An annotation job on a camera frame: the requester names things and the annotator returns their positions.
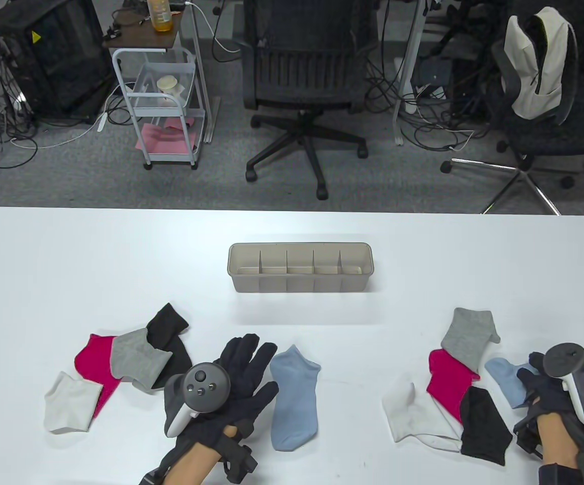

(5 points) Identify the white sock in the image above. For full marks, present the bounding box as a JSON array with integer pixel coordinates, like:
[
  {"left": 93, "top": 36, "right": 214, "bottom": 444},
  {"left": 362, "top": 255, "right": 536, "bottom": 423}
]
[
  {"left": 44, "top": 371, "right": 104, "bottom": 433},
  {"left": 382, "top": 381, "right": 463, "bottom": 453}
]

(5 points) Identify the black sock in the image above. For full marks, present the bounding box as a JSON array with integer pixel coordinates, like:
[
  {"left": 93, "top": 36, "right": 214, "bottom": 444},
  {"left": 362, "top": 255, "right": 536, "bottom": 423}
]
[
  {"left": 460, "top": 386, "right": 514, "bottom": 466},
  {"left": 147, "top": 302, "right": 194, "bottom": 391}
]

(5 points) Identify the white metal frame post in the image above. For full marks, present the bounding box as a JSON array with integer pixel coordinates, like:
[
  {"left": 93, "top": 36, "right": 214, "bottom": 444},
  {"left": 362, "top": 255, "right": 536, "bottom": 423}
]
[
  {"left": 393, "top": 0, "right": 426, "bottom": 147},
  {"left": 181, "top": 0, "right": 219, "bottom": 144}
]

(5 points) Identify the cream backpack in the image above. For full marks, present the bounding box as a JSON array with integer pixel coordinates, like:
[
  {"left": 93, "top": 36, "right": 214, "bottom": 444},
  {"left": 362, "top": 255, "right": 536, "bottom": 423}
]
[{"left": 503, "top": 7, "right": 578, "bottom": 124}]

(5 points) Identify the person's right forearm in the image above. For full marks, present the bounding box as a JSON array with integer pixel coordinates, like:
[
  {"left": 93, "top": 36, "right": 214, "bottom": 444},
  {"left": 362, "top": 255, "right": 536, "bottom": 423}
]
[{"left": 537, "top": 412, "right": 583, "bottom": 468}]

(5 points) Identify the pink sock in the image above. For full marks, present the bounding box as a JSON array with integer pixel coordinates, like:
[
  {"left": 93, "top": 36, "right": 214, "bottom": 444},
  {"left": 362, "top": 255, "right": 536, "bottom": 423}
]
[
  {"left": 427, "top": 349, "right": 480, "bottom": 424},
  {"left": 74, "top": 333, "right": 122, "bottom": 420}
]

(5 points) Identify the black forearm strap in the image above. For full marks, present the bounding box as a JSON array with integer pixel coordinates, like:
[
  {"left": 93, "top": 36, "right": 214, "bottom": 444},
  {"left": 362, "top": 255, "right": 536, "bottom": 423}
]
[{"left": 540, "top": 462, "right": 584, "bottom": 485}]

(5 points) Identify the dark chair with chrome base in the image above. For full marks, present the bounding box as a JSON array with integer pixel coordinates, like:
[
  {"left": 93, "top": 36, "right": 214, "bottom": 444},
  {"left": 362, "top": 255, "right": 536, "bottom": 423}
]
[{"left": 441, "top": 15, "right": 584, "bottom": 215}]

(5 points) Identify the pink cloth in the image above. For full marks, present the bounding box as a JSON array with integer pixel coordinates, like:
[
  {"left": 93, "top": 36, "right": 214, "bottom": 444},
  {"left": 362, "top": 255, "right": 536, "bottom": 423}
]
[{"left": 135, "top": 117, "right": 199, "bottom": 155}]

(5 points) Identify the white rolling cart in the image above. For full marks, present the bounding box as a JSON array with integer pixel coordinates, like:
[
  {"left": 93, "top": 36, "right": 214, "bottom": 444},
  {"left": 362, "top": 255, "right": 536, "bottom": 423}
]
[{"left": 102, "top": 5, "right": 206, "bottom": 170}]

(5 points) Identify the light blue sock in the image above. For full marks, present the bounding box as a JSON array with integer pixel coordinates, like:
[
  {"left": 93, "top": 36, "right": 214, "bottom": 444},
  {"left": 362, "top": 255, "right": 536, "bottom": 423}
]
[
  {"left": 270, "top": 345, "right": 322, "bottom": 452},
  {"left": 485, "top": 357, "right": 530, "bottom": 409}
]

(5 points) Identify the bottle of orange liquid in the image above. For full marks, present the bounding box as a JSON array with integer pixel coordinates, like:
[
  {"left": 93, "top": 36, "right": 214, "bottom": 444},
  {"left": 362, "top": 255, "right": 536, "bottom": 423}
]
[{"left": 147, "top": 0, "right": 173, "bottom": 32}]

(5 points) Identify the cream cup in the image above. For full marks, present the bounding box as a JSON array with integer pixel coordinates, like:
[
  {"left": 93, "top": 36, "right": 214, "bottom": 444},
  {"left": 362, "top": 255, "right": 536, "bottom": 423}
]
[{"left": 157, "top": 76, "right": 187, "bottom": 96}]

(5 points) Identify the person's left hand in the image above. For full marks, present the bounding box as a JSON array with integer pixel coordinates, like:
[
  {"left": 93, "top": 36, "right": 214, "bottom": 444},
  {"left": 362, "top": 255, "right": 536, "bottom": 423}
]
[{"left": 173, "top": 333, "right": 280, "bottom": 448}]

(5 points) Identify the beige divided organizer box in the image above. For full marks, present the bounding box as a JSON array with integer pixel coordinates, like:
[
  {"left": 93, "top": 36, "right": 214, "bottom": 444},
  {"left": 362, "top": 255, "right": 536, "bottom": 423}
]
[{"left": 228, "top": 242, "right": 373, "bottom": 294}]

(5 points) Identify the black mesh office chair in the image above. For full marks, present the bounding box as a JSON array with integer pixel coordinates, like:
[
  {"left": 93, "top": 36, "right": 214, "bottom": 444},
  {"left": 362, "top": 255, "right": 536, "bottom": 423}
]
[{"left": 241, "top": 0, "right": 378, "bottom": 200}]

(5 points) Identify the grey tracking controller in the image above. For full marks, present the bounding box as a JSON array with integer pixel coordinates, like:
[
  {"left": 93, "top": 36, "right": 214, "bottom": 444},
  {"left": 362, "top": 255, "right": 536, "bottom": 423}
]
[
  {"left": 164, "top": 363, "right": 232, "bottom": 438},
  {"left": 543, "top": 344, "right": 584, "bottom": 425}
]

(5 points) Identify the person's left forearm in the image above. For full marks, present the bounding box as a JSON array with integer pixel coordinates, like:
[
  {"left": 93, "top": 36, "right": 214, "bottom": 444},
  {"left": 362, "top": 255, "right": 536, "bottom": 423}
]
[{"left": 163, "top": 427, "right": 239, "bottom": 485}]

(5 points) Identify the black computer tower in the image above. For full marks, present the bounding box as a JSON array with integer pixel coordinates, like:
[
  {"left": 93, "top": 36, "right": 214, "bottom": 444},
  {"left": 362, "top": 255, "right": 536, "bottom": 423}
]
[{"left": 0, "top": 0, "right": 115, "bottom": 124}]

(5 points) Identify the person's right hand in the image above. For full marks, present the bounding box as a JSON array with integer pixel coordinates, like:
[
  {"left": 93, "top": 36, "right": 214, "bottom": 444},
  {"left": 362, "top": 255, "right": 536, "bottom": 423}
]
[{"left": 516, "top": 352, "right": 574, "bottom": 416}]

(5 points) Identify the grey sock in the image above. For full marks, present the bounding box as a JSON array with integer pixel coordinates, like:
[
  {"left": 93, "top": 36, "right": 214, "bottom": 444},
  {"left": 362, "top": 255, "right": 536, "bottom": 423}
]
[
  {"left": 441, "top": 307, "right": 501, "bottom": 372},
  {"left": 110, "top": 327, "right": 173, "bottom": 395}
]

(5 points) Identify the black cable tangle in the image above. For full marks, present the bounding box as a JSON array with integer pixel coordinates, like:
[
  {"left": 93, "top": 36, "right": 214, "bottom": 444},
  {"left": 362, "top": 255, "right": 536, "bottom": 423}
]
[
  {"left": 368, "top": 48, "right": 497, "bottom": 152},
  {"left": 0, "top": 48, "right": 39, "bottom": 203}
]

